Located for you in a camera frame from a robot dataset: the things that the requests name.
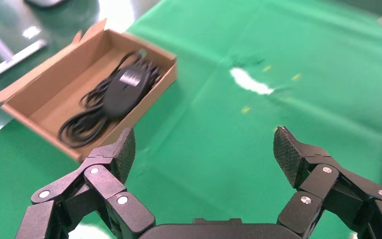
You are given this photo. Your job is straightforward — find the thin black USB cable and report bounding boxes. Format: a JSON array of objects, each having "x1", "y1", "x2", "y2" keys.
[{"x1": 79, "y1": 49, "x2": 163, "y2": 111}]

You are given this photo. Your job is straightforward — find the black oval device silver label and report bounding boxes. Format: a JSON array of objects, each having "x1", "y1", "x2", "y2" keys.
[{"x1": 103, "y1": 63, "x2": 149, "y2": 119}]

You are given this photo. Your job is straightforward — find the open brown cardboard box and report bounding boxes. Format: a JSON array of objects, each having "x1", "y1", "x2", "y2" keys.
[{"x1": 0, "y1": 18, "x2": 178, "y2": 162}]

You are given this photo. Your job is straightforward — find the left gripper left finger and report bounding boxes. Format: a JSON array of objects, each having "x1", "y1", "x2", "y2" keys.
[{"x1": 14, "y1": 127, "x2": 155, "y2": 239}]

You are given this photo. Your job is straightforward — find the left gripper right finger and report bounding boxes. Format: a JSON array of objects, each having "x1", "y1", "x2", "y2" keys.
[{"x1": 273, "y1": 126, "x2": 382, "y2": 239}]

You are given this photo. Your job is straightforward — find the green table cloth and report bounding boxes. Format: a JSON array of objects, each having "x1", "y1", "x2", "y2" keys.
[{"x1": 0, "y1": 0, "x2": 382, "y2": 239}]

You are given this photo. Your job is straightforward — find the white standing table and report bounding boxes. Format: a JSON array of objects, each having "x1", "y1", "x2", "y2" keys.
[{"x1": 0, "y1": 16, "x2": 48, "y2": 88}]

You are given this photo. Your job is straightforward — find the black power cable with plug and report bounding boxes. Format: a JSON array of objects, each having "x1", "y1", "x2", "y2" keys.
[{"x1": 58, "y1": 107, "x2": 111, "y2": 149}]

